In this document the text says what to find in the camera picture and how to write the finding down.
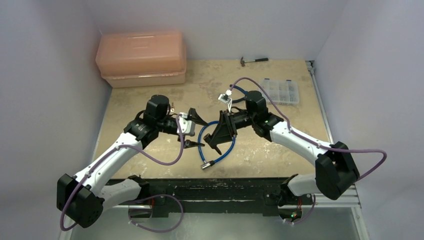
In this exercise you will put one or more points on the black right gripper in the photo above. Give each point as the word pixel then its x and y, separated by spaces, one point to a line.
pixel 227 127

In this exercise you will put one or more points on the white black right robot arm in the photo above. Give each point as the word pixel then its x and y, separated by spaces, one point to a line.
pixel 276 130

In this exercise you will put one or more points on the blue cable lock loop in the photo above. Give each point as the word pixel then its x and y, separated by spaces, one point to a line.
pixel 207 164

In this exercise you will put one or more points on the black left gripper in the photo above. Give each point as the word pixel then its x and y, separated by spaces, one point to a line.
pixel 193 117

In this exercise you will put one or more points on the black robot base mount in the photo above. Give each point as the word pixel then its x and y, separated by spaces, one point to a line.
pixel 257 195

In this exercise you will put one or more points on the orange plastic toolbox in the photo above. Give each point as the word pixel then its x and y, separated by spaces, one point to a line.
pixel 140 59

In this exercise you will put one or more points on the aluminium frame rail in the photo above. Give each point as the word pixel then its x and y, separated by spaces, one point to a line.
pixel 335 171

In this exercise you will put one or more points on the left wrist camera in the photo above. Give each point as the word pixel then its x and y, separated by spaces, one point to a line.
pixel 185 127

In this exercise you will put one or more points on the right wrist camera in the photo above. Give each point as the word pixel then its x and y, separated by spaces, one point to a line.
pixel 226 99

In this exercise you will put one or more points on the blue handled pliers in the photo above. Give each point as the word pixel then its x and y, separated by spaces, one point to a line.
pixel 238 94

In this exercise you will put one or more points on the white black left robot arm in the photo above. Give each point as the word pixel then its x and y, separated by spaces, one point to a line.
pixel 85 195

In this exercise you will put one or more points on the clear plastic screw organizer box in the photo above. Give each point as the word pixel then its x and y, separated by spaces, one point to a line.
pixel 282 92

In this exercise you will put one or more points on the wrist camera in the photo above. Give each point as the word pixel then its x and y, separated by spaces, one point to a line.
pixel 226 99
pixel 185 127

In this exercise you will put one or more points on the small black handled hammer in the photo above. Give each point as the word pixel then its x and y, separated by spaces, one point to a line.
pixel 243 61

